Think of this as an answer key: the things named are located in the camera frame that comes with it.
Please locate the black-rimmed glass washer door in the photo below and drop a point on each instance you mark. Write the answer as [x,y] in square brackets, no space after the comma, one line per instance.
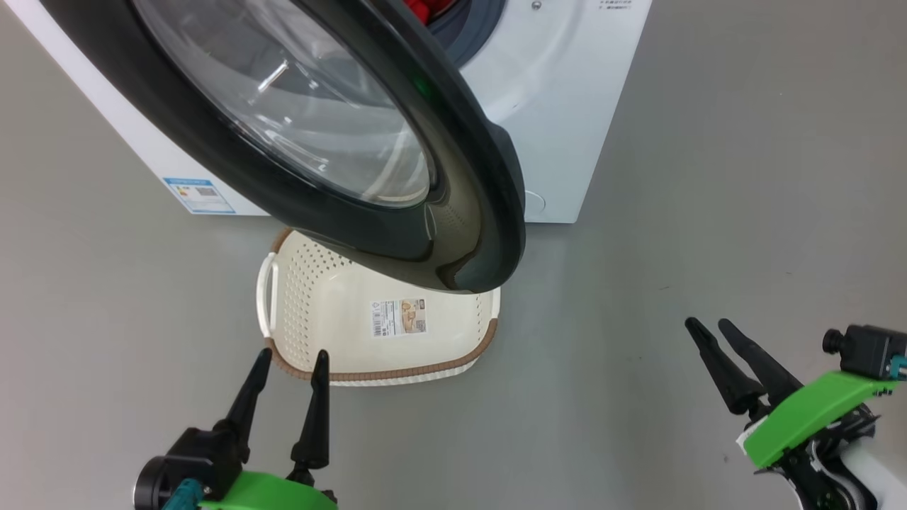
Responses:
[212,142]

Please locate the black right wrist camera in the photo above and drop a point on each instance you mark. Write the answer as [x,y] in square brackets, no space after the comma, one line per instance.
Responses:
[871,350]

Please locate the red garment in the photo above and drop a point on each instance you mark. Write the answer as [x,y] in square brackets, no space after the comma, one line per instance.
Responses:
[429,8]

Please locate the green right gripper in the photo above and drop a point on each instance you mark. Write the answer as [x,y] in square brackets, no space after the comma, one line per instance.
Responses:
[808,418]

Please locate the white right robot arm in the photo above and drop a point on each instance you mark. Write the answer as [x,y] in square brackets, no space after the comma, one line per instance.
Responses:
[882,478]

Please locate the cream basket with brown rim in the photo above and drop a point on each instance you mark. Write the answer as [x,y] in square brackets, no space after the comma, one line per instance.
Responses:
[333,319]

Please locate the white front-load washing machine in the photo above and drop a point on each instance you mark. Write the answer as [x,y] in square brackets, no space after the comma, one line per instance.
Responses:
[567,106]

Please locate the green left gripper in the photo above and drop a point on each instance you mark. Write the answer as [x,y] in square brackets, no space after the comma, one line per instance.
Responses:
[269,494]

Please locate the round white filter cover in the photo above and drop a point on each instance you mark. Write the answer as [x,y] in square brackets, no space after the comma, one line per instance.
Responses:
[533,202]

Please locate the paper basket label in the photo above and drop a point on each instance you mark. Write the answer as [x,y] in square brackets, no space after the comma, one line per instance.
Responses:
[399,317]

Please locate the grey rubber door gasket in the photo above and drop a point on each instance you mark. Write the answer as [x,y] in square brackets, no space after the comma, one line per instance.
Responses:
[475,25]

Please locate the blue energy label sticker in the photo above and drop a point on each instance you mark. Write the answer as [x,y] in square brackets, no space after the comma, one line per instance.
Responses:
[200,195]

